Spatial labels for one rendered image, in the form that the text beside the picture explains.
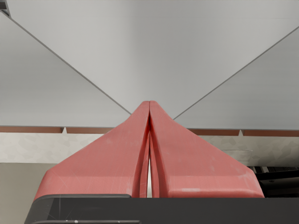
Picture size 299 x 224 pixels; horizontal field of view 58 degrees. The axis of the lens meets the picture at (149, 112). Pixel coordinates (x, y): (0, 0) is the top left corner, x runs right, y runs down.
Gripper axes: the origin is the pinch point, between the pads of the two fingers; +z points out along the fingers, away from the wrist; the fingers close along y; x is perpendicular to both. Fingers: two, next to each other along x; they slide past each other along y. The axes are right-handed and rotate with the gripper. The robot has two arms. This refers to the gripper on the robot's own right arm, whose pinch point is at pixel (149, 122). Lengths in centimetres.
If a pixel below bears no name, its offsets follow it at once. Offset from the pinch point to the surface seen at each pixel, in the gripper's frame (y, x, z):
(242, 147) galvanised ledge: -16.7, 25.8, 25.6
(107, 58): 2.8, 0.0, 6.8
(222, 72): -5.0, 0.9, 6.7
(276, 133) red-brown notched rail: -12.8, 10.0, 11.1
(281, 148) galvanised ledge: -23.6, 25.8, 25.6
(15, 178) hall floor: 78, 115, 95
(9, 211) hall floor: 91, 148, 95
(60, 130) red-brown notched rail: 9.0, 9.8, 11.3
